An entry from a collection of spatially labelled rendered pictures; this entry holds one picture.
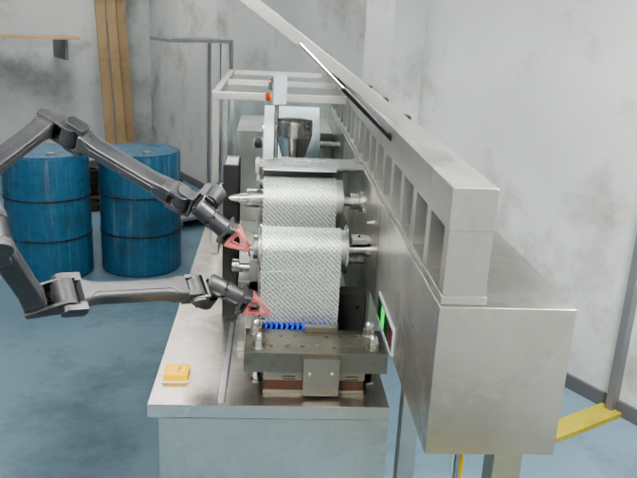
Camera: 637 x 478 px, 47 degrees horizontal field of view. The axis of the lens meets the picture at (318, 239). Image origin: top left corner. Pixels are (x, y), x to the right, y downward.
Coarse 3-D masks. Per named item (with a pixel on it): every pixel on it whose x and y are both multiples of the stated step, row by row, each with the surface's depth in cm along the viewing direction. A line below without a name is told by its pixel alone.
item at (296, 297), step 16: (272, 272) 213; (288, 272) 213; (304, 272) 214; (320, 272) 214; (272, 288) 215; (288, 288) 215; (304, 288) 215; (320, 288) 216; (336, 288) 216; (272, 304) 216; (288, 304) 217; (304, 304) 217; (320, 304) 217; (336, 304) 217; (272, 320) 218; (288, 320) 218; (304, 320) 218; (320, 320) 219; (336, 320) 219
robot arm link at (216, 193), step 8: (208, 184) 220; (184, 192) 212; (192, 192) 213; (200, 192) 216; (208, 192) 218; (216, 192) 218; (224, 192) 220; (192, 200) 211; (216, 200) 217; (216, 208) 218
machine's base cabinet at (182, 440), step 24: (168, 432) 198; (192, 432) 199; (216, 432) 199; (240, 432) 200; (264, 432) 200; (288, 432) 200; (312, 432) 201; (336, 432) 201; (360, 432) 202; (384, 432) 202; (168, 456) 201; (192, 456) 201; (216, 456) 201; (240, 456) 202; (264, 456) 202; (288, 456) 203; (312, 456) 203; (336, 456) 204; (360, 456) 204; (384, 456) 204
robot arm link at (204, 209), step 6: (204, 198) 217; (210, 198) 217; (198, 204) 213; (204, 204) 213; (210, 204) 217; (192, 210) 214; (198, 210) 212; (204, 210) 212; (210, 210) 213; (198, 216) 213; (204, 216) 213; (210, 216) 213; (204, 222) 214
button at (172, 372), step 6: (168, 366) 211; (174, 366) 212; (180, 366) 212; (186, 366) 212; (168, 372) 208; (174, 372) 208; (180, 372) 209; (186, 372) 209; (168, 378) 207; (174, 378) 207; (180, 378) 208; (186, 378) 208
